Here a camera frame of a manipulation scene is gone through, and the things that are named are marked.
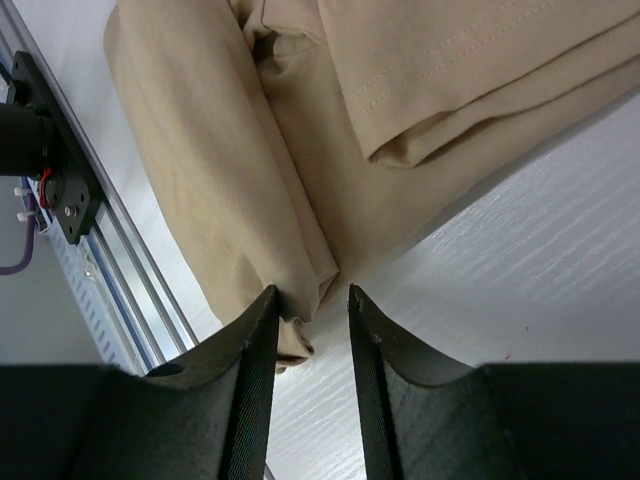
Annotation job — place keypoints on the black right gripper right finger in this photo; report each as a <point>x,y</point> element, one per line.
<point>425,415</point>

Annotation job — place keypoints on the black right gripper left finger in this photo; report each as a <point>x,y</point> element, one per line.
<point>203,415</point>

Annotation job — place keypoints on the beige t shirt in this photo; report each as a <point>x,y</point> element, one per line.
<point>298,143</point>

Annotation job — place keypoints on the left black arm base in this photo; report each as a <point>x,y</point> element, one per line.
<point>71,190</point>

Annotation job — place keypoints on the aluminium front rail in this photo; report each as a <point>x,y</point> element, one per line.
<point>149,284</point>

